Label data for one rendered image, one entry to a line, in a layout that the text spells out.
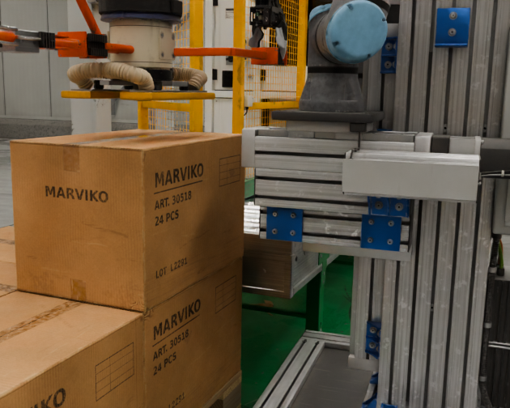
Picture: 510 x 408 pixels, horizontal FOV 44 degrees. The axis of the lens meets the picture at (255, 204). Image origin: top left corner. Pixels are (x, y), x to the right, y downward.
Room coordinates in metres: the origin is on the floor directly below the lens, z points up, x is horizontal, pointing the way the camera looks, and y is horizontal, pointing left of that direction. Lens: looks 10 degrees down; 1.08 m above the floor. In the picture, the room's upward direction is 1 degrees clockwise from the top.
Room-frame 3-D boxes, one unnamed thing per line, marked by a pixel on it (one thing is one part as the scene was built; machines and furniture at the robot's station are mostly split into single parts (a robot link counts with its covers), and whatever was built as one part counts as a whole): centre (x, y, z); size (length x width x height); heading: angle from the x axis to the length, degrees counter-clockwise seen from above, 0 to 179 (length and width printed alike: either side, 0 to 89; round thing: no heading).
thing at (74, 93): (1.85, 0.41, 1.08); 0.34 x 0.10 x 0.05; 156
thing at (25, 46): (1.38, 0.51, 1.17); 0.07 x 0.07 x 0.04; 66
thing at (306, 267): (3.11, -0.56, 0.50); 2.31 x 0.05 x 0.19; 157
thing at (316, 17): (1.48, -0.17, 1.20); 0.13 x 0.12 x 0.14; 8
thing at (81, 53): (1.58, 0.43, 1.18); 0.10 x 0.08 x 0.06; 66
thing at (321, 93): (1.49, -0.17, 1.09); 0.15 x 0.15 x 0.10
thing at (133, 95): (1.77, 0.24, 1.08); 0.34 x 0.10 x 0.05; 156
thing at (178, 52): (1.58, 0.30, 1.18); 0.93 x 0.30 x 0.04; 156
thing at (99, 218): (1.82, 0.33, 0.74); 0.60 x 0.40 x 0.40; 157
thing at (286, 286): (2.16, 0.19, 0.47); 0.70 x 0.03 x 0.15; 67
